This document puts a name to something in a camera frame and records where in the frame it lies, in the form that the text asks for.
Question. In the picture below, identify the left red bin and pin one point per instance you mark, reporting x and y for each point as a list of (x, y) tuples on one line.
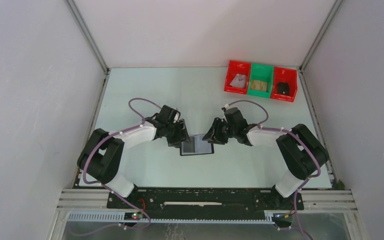
[(237, 67)]

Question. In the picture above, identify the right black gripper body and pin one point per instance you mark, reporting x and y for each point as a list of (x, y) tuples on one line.
[(231, 130)]

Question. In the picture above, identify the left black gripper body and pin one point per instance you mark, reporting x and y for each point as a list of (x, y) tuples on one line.
[(172, 133)]

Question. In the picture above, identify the thin white credit card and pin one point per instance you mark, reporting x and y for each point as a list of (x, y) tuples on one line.
[(232, 83)]

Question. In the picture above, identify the tan object in bin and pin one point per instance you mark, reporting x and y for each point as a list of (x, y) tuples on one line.
[(262, 86)]

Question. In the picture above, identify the silver card in bin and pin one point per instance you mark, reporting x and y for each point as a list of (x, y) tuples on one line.
[(241, 80)]

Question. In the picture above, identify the red bin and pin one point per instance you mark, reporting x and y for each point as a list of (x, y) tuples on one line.
[(237, 67), (288, 75)]

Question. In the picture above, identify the orange card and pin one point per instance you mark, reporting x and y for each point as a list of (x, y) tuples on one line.
[(256, 85)]

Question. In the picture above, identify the grey cable duct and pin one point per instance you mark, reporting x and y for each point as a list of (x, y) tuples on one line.
[(123, 217)]

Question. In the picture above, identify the aluminium frame rail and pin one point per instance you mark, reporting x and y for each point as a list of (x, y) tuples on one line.
[(314, 201)]

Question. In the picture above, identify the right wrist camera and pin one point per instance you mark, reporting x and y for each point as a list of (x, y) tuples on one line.
[(226, 107)]

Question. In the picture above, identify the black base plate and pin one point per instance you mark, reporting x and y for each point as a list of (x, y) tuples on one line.
[(212, 202)]

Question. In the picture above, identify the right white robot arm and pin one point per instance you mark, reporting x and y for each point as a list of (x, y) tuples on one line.
[(302, 152)]

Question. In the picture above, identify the black leather card holder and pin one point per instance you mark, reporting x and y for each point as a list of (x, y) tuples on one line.
[(201, 147)]

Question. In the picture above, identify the black object in bin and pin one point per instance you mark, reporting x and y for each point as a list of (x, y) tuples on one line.
[(283, 88)]

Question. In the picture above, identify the right red bin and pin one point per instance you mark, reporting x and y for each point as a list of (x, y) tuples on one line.
[(288, 75)]

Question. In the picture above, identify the green bin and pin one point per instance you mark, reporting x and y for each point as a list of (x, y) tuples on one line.
[(261, 80)]

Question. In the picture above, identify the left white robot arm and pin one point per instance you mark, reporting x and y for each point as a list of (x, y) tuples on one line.
[(101, 156)]

